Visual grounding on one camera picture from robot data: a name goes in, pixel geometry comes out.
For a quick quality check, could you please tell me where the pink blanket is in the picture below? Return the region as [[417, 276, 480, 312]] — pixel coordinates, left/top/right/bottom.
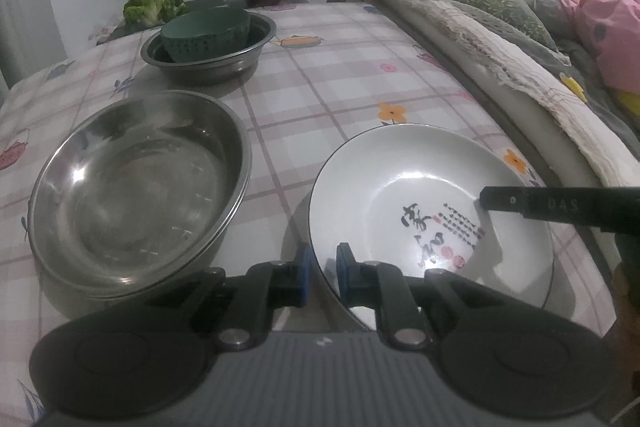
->
[[530, 0, 640, 95]]

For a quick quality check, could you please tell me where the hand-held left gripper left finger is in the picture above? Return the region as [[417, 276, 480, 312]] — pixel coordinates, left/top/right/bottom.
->
[[144, 242, 313, 353]]

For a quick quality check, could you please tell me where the white calligraphy plate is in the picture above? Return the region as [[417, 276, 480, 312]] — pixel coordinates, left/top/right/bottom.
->
[[309, 123, 557, 333]]

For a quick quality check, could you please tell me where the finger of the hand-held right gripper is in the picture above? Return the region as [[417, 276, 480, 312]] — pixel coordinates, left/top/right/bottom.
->
[[479, 186, 640, 233]]

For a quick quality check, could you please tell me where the plaid printed tablecloth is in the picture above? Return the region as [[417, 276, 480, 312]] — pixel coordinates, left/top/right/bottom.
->
[[0, 2, 616, 427]]

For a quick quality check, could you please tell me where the grey quilt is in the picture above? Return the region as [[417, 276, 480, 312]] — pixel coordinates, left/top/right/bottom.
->
[[415, 0, 640, 142]]

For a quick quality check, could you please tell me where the green leaf-pattern pillow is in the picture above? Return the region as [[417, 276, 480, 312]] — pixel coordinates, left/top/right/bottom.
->
[[435, 0, 558, 52]]

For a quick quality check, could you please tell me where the green plastic basket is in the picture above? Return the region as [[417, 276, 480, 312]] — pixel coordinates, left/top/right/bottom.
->
[[160, 8, 251, 62]]

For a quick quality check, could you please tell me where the green lettuce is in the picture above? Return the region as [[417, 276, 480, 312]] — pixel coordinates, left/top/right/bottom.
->
[[123, 0, 188, 28]]

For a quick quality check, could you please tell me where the small steel bowl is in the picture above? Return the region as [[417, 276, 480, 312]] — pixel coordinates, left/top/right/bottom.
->
[[140, 11, 277, 86]]

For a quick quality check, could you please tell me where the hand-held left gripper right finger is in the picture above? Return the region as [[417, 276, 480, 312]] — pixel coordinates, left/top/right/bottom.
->
[[335, 242, 502, 352]]

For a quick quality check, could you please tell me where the checked lace-edged blanket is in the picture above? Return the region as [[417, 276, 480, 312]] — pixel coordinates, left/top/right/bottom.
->
[[332, 0, 640, 188]]

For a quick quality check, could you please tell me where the large steel bowl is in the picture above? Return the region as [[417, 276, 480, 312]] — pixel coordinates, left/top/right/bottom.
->
[[27, 89, 252, 298]]

